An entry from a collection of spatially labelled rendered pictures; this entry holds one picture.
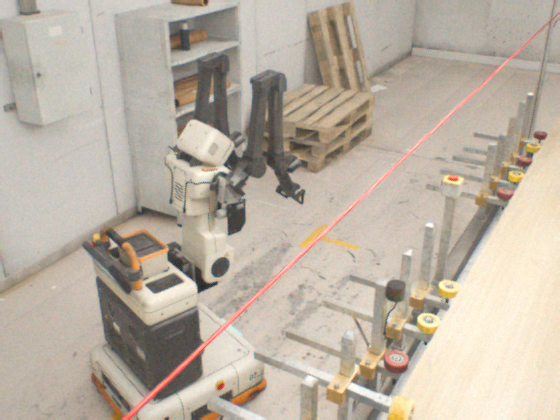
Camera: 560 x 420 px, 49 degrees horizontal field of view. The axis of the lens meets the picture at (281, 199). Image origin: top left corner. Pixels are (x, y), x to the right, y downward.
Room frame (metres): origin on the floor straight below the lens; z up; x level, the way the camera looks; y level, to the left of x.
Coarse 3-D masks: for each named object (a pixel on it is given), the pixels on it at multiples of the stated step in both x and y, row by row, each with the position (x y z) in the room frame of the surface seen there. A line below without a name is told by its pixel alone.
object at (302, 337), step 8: (288, 328) 1.79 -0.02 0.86; (288, 336) 1.77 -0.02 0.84; (296, 336) 1.76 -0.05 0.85; (304, 336) 1.75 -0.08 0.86; (312, 336) 1.75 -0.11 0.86; (304, 344) 1.74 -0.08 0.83; (312, 344) 1.72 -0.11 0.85; (320, 344) 1.71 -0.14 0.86; (328, 344) 1.71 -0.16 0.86; (336, 344) 1.71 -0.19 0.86; (328, 352) 1.69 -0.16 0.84; (336, 352) 1.68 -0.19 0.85; (360, 360) 1.63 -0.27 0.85; (384, 368) 1.59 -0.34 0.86; (392, 376) 1.57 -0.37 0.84; (400, 376) 1.57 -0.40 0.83
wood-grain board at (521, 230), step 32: (544, 160) 3.28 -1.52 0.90; (544, 192) 2.86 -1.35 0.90; (512, 224) 2.51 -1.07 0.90; (544, 224) 2.51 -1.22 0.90; (480, 256) 2.23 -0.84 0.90; (512, 256) 2.23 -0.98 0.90; (544, 256) 2.23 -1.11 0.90; (480, 288) 1.99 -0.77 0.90; (512, 288) 1.99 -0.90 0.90; (544, 288) 1.99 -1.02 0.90; (448, 320) 1.79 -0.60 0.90; (480, 320) 1.79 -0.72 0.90; (512, 320) 1.79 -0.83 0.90; (544, 320) 1.79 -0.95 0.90; (448, 352) 1.62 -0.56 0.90; (480, 352) 1.62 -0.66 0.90; (512, 352) 1.62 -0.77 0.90; (544, 352) 1.62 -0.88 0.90; (416, 384) 1.47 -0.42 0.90; (448, 384) 1.47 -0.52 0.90; (480, 384) 1.47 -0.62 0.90; (512, 384) 1.47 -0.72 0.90; (544, 384) 1.47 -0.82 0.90; (416, 416) 1.34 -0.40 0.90; (448, 416) 1.34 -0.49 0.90; (480, 416) 1.34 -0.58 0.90; (512, 416) 1.34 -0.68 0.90; (544, 416) 1.34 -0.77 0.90
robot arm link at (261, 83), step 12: (264, 72) 2.49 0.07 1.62; (276, 72) 2.47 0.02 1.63; (252, 84) 2.44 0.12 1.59; (264, 84) 2.41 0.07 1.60; (276, 84) 2.45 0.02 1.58; (252, 96) 2.44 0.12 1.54; (264, 96) 2.42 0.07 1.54; (252, 108) 2.42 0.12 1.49; (264, 108) 2.42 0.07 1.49; (252, 120) 2.41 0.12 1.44; (264, 120) 2.43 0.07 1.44; (252, 132) 2.40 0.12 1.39; (252, 144) 2.39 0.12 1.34; (252, 156) 2.38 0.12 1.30; (252, 168) 2.36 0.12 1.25; (264, 168) 2.39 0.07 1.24
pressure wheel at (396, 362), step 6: (390, 354) 1.60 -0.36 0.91; (396, 354) 1.60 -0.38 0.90; (402, 354) 1.60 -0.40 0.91; (384, 360) 1.58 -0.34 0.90; (390, 360) 1.57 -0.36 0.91; (396, 360) 1.57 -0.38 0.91; (402, 360) 1.57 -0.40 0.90; (408, 360) 1.57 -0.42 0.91; (384, 366) 1.58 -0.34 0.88; (390, 366) 1.55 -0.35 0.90; (396, 366) 1.54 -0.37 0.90; (402, 366) 1.55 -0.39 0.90; (396, 372) 1.54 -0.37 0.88; (402, 372) 1.55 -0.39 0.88
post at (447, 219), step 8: (448, 200) 2.30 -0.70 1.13; (448, 208) 2.30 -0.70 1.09; (448, 216) 2.30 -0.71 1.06; (448, 224) 2.30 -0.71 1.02; (448, 232) 2.29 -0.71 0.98; (440, 240) 2.31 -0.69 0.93; (448, 240) 2.30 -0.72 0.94; (440, 248) 2.31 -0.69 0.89; (448, 248) 2.32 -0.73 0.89; (440, 256) 2.30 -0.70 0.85; (440, 264) 2.30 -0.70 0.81; (440, 272) 2.30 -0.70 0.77; (440, 280) 2.30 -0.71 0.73
